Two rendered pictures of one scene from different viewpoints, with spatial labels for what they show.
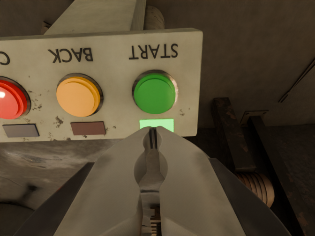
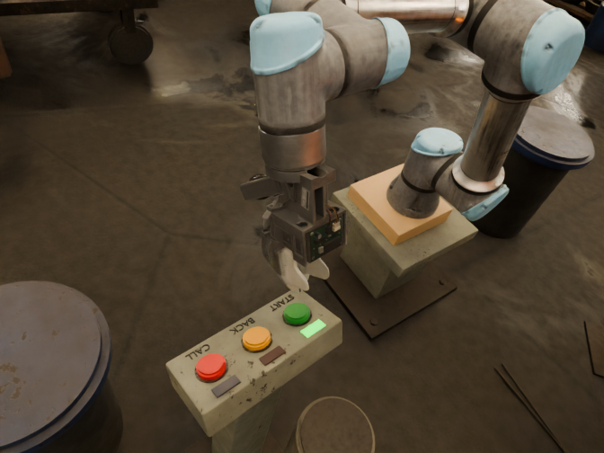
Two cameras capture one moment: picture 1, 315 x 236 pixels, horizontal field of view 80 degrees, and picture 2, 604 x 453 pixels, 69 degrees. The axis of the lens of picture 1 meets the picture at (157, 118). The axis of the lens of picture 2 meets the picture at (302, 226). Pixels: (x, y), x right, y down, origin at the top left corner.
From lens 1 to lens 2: 0.63 m
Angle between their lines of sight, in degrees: 81
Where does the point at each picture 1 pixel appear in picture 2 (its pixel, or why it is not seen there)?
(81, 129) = (268, 358)
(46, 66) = (231, 338)
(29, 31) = not seen: outside the picture
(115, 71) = (269, 319)
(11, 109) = (218, 363)
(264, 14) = (404, 395)
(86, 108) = (264, 335)
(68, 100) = (252, 338)
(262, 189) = not seen: outside the picture
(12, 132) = (220, 390)
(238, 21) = (389, 420)
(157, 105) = (301, 312)
